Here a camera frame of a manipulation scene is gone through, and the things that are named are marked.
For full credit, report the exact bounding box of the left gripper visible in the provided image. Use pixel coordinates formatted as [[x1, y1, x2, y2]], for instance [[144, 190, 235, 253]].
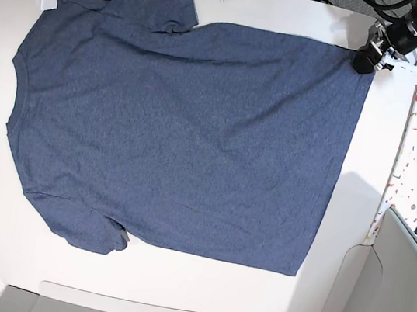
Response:
[[352, 22, 417, 75]]

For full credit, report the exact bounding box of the dark blue printed t-shirt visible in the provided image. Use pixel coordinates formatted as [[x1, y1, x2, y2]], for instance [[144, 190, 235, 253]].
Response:
[[7, 0, 373, 276]]

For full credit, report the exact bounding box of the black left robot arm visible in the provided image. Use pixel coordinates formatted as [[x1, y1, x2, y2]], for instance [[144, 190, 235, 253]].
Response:
[[352, 0, 417, 75]]

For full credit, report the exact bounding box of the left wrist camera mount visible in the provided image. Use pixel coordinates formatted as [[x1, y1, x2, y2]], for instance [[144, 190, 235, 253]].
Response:
[[353, 21, 417, 74]]

